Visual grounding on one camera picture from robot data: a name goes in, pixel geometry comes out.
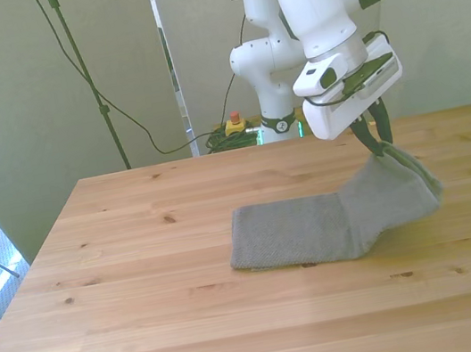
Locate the yellow emergency stop box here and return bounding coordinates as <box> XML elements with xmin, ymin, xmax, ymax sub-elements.
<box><xmin>220</xmin><ymin>109</ymin><xmax>249</xmax><ymax>139</ymax></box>

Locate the coiled green cable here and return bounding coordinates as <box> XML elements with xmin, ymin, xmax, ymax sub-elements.
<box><xmin>201</xmin><ymin>122</ymin><xmax>266</xmax><ymax>156</ymax></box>

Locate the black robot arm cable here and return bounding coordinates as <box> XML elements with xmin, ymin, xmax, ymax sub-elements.
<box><xmin>205</xmin><ymin>10</ymin><xmax>267</xmax><ymax>127</ymax></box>

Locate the black camera stand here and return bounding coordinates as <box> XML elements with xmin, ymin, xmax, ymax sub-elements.
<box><xmin>45</xmin><ymin>0</ymin><xmax>133</xmax><ymax>179</ymax></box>

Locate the white upright panel frame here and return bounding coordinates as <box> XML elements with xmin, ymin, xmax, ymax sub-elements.
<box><xmin>145</xmin><ymin>0</ymin><xmax>202</xmax><ymax>161</ymax></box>

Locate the black stand cable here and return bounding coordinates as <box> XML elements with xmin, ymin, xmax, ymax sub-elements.
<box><xmin>30</xmin><ymin>0</ymin><xmax>231</xmax><ymax>173</ymax></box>

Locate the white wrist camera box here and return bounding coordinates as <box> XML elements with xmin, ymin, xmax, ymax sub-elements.
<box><xmin>355</xmin><ymin>30</ymin><xmax>397</xmax><ymax>75</ymax></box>

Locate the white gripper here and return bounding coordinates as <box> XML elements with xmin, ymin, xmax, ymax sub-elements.
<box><xmin>296</xmin><ymin>61</ymin><xmax>417</xmax><ymax>169</ymax></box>

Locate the grey terry towel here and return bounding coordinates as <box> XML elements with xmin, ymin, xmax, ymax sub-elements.
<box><xmin>214</xmin><ymin>134</ymin><xmax>454</xmax><ymax>281</ymax></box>

